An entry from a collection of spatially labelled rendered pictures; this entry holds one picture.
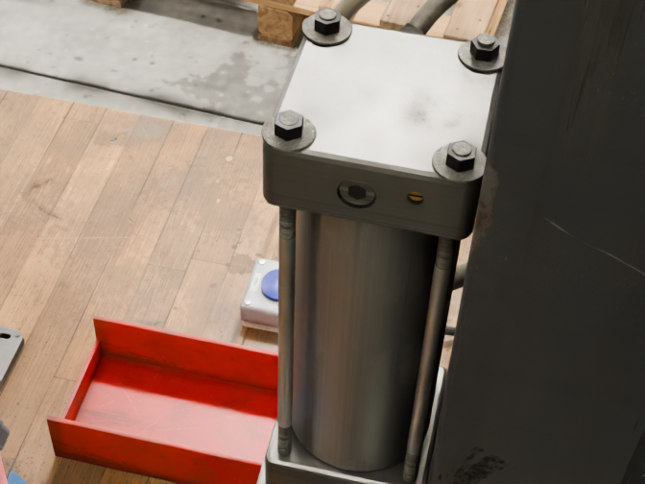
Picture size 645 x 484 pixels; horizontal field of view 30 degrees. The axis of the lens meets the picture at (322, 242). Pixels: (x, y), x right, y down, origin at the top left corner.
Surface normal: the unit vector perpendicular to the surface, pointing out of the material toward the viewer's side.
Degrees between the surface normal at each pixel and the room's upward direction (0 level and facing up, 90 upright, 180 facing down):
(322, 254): 90
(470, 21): 0
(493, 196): 90
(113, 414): 0
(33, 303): 0
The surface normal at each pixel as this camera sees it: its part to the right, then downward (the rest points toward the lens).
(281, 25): -0.32, 0.69
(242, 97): 0.03, -0.67
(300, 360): -0.88, 0.34
